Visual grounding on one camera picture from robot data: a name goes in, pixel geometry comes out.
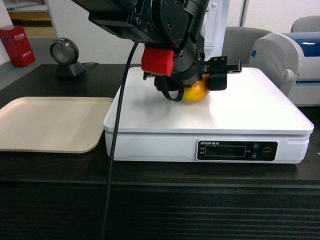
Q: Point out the red camera mount block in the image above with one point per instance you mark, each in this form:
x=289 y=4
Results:
x=157 y=61

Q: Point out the red fire extinguisher box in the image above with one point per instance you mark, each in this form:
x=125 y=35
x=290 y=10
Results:
x=17 y=46

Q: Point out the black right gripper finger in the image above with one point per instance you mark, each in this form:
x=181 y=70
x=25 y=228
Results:
x=218 y=69

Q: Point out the black slatted checkout counter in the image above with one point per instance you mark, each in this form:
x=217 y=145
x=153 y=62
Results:
x=83 y=196

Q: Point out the white blue label printer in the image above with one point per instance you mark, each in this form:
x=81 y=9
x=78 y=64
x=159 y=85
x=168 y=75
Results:
x=292 y=62

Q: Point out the white checkout scale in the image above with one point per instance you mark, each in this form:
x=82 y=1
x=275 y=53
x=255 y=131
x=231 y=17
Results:
x=251 y=121

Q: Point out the beige plastic tray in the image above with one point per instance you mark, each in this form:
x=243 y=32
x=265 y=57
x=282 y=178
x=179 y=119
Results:
x=71 y=125

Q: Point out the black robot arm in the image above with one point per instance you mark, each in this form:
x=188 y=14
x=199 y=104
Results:
x=171 y=33

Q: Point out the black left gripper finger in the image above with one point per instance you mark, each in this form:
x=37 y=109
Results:
x=167 y=84

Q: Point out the grey chair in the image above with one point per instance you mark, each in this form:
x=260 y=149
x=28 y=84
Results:
x=238 y=43
x=306 y=24

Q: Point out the grey chair far right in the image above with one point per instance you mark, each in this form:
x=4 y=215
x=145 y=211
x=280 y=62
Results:
x=306 y=24

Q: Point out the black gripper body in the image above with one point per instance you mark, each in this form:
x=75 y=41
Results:
x=188 y=57

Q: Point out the black barcode scanner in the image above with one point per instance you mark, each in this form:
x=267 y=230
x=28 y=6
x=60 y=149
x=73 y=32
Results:
x=66 y=53

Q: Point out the red yellow mango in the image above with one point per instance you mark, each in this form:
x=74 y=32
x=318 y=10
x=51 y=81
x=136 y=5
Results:
x=198 y=91

